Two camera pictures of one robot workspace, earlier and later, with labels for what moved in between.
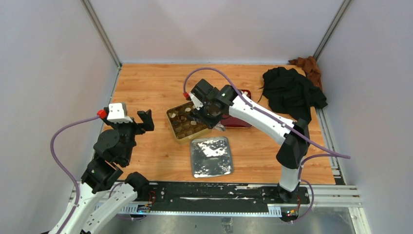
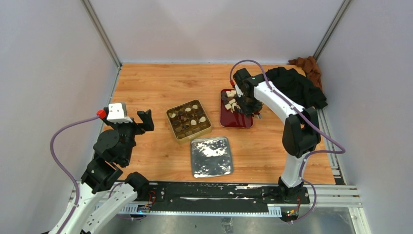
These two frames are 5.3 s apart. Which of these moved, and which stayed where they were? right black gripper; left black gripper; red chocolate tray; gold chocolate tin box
Moved: right black gripper
Stayed: left black gripper; red chocolate tray; gold chocolate tin box
